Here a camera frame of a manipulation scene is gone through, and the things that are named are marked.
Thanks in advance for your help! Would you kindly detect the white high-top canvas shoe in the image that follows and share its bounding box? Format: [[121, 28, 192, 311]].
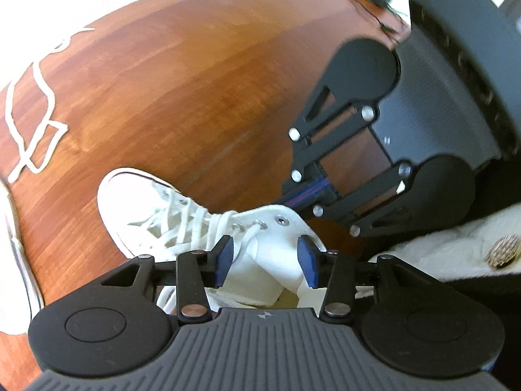
[[97, 167, 359, 310], [0, 179, 43, 335]]

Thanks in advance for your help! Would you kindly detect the person's right forearm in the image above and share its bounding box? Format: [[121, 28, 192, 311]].
[[472, 155, 521, 224]]

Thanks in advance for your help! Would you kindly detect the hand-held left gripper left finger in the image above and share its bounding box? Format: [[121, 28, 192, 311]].
[[100, 235, 234, 324]]

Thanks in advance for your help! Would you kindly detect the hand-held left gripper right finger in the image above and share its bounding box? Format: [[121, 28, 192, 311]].
[[297, 235, 430, 325]]

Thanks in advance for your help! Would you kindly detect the white fuzzy cloth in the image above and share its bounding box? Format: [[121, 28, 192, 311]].
[[354, 208, 521, 290]]

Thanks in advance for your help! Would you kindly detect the white shoelace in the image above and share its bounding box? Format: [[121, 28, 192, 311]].
[[130, 187, 269, 318], [6, 26, 96, 182]]

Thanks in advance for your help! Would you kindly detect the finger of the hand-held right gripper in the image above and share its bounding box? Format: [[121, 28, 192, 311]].
[[282, 83, 378, 198], [286, 163, 413, 238]]

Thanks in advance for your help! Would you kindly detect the gold ribbed round button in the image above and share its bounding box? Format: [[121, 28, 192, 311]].
[[487, 235, 520, 269]]

